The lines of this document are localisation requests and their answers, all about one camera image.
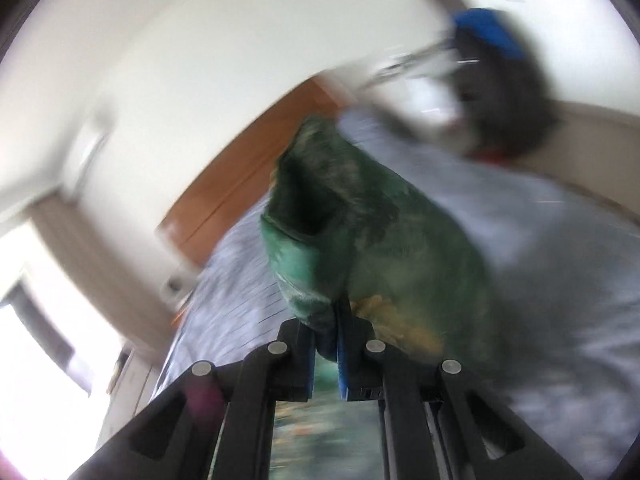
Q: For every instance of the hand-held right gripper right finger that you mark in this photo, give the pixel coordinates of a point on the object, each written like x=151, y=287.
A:
x=343, y=362

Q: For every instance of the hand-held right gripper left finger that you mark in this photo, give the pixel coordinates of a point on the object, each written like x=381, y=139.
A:
x=296, y=366

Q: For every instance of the green patterned pillow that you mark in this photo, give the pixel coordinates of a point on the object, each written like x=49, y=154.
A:
x=350, y=220

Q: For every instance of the small grey bedside object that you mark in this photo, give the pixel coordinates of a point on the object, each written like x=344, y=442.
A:
x=176, y=287

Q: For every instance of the wooden headboard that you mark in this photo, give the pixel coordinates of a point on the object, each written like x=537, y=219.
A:
x=235, y=180

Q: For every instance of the beige curtain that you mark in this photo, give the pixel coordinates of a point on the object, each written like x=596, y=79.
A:
x=100, y=270

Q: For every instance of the grey checked blanket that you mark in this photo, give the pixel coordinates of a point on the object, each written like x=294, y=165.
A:
x=550, y=260

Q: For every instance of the bright window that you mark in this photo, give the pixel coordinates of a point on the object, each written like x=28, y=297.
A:
x=40, y=360

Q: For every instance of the white bedside table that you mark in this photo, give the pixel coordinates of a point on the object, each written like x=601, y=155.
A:
x=415, y=95

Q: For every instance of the black and blue backpack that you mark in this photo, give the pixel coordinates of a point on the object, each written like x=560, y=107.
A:
x=510, y=100

